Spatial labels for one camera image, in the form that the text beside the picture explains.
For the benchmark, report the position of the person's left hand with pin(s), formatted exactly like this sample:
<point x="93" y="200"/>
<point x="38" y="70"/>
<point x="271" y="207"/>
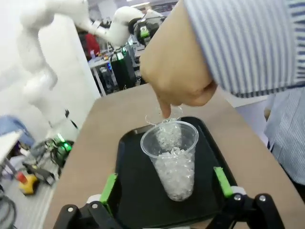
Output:
<point x="176" y="71"/>

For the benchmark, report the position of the clear plastic cup with ice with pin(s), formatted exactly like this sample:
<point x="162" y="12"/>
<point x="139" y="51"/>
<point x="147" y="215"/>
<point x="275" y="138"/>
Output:
<point x="176" y="171"/>

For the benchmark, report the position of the small clear plastic cup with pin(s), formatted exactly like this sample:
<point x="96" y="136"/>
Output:
<point x="152" y="121"/>

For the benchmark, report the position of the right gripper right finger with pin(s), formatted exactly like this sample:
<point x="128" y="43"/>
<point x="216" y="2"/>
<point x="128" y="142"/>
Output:
<point x="225" y="186"/>

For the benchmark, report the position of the person in red top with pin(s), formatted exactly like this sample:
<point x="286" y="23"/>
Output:
<point x="91" y="45"/>

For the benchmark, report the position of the yellow emergency stop box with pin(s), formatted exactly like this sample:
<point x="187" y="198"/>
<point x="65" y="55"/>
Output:
<point x="27" y="184"/>

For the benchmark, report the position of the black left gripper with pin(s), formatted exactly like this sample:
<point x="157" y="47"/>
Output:
<point x="155" y="26"/>

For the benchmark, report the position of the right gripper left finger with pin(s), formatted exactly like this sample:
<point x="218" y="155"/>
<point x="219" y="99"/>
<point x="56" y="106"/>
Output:
<point x="106" y="190"/>

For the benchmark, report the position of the person's left forearm striped sleeve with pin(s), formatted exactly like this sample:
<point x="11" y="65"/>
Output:
<point x="250" y="47"/>

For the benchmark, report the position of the black plastic serving tray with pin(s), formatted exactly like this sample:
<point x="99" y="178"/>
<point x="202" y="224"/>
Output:
<point x="138" y="186"/>

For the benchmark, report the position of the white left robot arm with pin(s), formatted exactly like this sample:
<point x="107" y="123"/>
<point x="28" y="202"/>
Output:
<point x="35" y="35"/>

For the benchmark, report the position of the person in striped blue shirt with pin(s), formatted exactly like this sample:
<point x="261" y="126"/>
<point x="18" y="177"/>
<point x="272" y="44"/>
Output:
<point x="288" y="143"/>

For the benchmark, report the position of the black computer tower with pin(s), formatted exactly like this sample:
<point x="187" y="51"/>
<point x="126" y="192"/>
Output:
<point x="122" y="71"/>

